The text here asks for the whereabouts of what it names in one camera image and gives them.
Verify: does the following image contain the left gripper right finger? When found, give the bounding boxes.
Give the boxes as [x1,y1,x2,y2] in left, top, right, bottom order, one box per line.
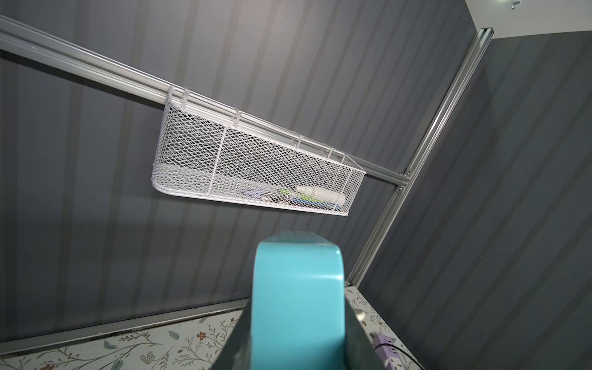
[344,299,385,370]

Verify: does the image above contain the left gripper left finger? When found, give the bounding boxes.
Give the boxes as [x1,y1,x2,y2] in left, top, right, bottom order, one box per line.
[211,300,252,370]

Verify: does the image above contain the purple power strip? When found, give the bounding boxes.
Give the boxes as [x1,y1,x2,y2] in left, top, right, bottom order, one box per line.
[372,335,408,370]

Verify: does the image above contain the teal power strip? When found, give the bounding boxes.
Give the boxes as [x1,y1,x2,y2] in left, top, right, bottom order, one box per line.
[250,231,345,369]

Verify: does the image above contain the floral table mat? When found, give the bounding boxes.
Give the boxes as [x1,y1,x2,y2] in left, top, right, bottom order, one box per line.
[0,285,424,370]

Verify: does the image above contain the markers in white basket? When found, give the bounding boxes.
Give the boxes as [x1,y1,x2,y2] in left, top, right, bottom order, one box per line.
[243,186,346,211]

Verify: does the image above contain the white wire mesh basket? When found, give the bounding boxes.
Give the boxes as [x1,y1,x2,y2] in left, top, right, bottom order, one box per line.
[151,92,365,216]

